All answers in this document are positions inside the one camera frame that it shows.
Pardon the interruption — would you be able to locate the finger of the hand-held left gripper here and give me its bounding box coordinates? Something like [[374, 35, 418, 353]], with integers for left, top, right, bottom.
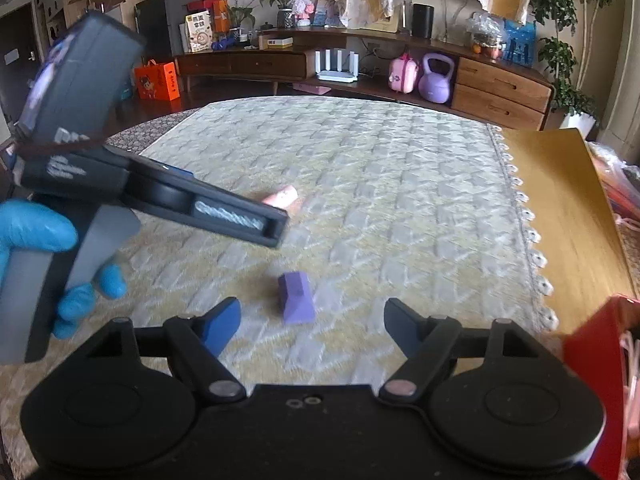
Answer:
[[149, 159, 196, 181]]

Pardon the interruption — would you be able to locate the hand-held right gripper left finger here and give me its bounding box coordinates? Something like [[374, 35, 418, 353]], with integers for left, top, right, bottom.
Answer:
[[87, 297, 247, 405]]

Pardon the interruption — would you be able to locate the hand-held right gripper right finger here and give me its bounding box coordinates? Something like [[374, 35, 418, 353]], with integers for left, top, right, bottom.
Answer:
[[378, 298, 544, 404]]

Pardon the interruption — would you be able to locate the purple block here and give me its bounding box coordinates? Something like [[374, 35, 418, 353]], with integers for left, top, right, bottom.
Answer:
[[278, 270, 317, 325]]

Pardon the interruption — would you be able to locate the pink small toy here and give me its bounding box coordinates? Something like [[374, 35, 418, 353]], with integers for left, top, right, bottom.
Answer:
[[263, 185, 302, 211]]

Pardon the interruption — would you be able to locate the red tin box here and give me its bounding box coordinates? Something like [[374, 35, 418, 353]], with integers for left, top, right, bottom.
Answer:
[[562, 295, 640, 480]]

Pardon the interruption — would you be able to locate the person's left hand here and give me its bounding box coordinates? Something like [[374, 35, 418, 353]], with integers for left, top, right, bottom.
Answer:
[[0, 198, 129, 341]]

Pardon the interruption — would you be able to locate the orange gift bag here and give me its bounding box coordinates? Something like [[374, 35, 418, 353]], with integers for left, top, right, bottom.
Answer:
[[133, 58, 181, 102]]

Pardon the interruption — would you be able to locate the black mini fridge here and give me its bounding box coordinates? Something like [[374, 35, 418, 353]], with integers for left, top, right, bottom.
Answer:
[[134, 0, 189, 59]]

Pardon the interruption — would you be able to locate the cartoon snack box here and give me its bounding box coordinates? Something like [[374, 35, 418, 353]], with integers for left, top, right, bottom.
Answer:
[[183, 9, 214, 54]]

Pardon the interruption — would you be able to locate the beige quilted tablecloth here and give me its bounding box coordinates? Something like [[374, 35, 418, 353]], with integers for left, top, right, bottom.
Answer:
[[0, 95, 559, 462]]

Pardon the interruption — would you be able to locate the red orange paper bag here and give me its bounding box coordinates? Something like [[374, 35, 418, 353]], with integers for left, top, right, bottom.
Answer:
[[199, 0, 234, 36]]

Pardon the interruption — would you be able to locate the flat yellow white box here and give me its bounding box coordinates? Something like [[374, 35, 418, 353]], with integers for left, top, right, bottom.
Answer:
[[258, 34, 295, 51]]

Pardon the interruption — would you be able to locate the white router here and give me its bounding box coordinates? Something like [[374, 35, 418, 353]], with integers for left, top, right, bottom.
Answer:
[[314, 47, 361, 84]]

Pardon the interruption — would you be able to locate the yellow table runner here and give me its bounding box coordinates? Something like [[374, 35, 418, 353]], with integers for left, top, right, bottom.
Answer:
[[492, 127, 640, 337]]

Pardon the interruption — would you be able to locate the lace floral tablecloth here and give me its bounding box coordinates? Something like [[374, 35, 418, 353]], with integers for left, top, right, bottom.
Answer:
[[617, 219, 640, 306]]

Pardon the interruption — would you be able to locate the purple kettlebell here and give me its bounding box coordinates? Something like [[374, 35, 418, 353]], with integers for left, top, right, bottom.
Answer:
[[417, 53, 456, 105]]

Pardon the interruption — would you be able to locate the pink toy suitcase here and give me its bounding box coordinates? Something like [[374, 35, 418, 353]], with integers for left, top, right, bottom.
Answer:
[[388, 52, 421, 95]]

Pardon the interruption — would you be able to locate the wooden television cabinet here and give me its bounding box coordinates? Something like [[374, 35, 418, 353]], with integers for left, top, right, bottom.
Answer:
[[174, 27, 556, 134]]

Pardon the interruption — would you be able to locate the stack of plastic folders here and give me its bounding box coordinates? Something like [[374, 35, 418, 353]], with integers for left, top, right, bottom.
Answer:
[[589, 142, 640, 221]]

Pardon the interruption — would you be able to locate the black speaker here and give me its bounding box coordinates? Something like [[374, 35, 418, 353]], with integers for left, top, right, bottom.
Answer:
[[411, 3, 435, 40]]

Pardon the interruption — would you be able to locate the clear bag of fruit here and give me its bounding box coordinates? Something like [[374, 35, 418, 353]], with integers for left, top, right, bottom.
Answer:
[[467, 11, 509, 60]]

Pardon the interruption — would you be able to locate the blue gift bag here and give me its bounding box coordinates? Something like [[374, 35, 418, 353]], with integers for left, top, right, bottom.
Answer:
[[502, 18, 536, 69]]

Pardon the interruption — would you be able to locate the tall potted plant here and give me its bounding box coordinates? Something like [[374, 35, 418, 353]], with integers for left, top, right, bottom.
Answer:
[[532, 0, 624, 139]]

